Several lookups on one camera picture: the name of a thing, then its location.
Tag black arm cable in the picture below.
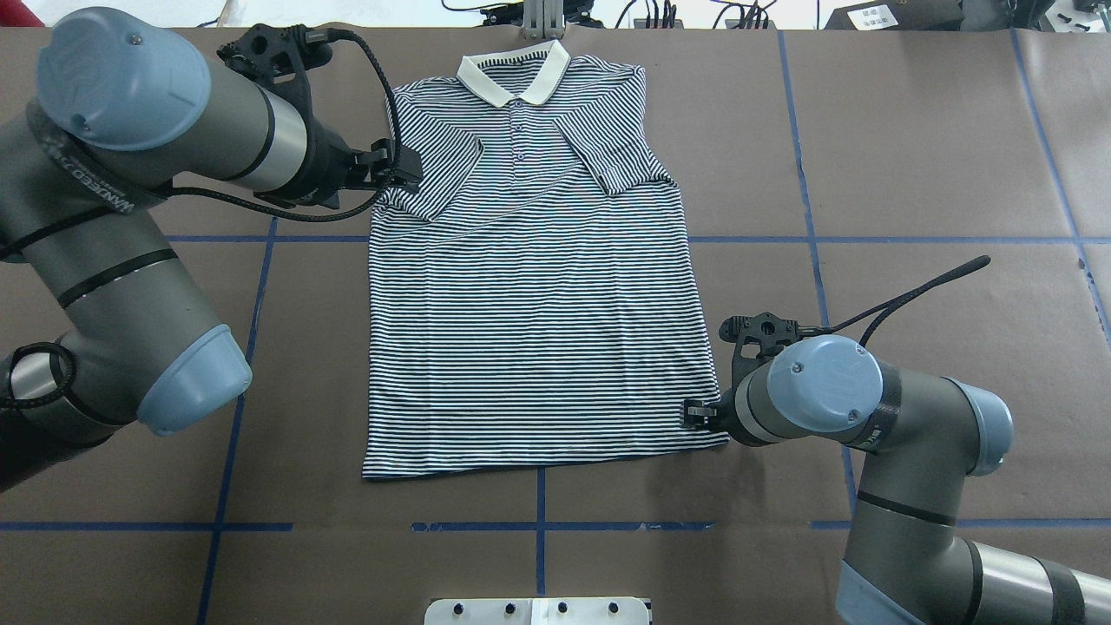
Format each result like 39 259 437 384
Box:
794 255 992 347
166 28 409 222

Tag blue white striped polo shirt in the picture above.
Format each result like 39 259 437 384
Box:
361 41 725 480

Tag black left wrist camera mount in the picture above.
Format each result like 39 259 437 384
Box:
217 23 333 90

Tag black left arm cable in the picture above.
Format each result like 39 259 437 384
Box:
166 28 409 222

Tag black box with label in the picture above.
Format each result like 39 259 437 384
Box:
822 1 964 31

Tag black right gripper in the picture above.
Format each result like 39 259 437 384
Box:
682 391 749 444

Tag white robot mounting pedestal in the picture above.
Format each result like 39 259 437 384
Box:
424 596 654 624

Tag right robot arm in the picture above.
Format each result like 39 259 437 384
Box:
681 335 1110 624

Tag aluminium frame post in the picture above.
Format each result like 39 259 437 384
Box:
523 0 565 41

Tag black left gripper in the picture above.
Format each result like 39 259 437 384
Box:
291 118 424 209

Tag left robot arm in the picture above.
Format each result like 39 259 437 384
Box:
3 7 424 490

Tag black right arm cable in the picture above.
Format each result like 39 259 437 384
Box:
794 255 992 347

